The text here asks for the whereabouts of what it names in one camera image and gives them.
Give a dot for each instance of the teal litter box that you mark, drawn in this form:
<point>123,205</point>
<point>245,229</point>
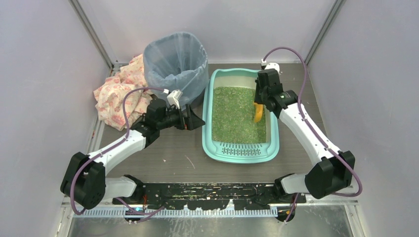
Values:
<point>231,152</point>

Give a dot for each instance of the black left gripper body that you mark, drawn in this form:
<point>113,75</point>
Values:
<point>187,117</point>

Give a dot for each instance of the pink patterned cloth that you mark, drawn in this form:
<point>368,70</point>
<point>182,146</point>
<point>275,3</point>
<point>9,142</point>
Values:
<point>111,106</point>

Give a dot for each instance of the orange litter scoop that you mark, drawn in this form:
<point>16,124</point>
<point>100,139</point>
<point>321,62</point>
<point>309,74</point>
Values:
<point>259,108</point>

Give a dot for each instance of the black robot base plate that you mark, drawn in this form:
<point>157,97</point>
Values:
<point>209,196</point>

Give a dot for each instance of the green cat litter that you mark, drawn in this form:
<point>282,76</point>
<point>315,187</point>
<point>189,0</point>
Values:
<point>233,117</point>

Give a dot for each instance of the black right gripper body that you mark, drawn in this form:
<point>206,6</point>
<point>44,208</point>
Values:
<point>260,98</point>

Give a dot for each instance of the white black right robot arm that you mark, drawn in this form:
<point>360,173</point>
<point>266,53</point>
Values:
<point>332,168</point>

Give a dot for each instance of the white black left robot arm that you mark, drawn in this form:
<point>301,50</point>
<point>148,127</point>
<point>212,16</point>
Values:
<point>86,181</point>

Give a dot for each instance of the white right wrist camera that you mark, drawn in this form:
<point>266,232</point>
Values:
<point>269,65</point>

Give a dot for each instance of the bin with blue bag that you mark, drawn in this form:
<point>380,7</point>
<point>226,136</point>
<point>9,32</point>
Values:
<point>177,62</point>

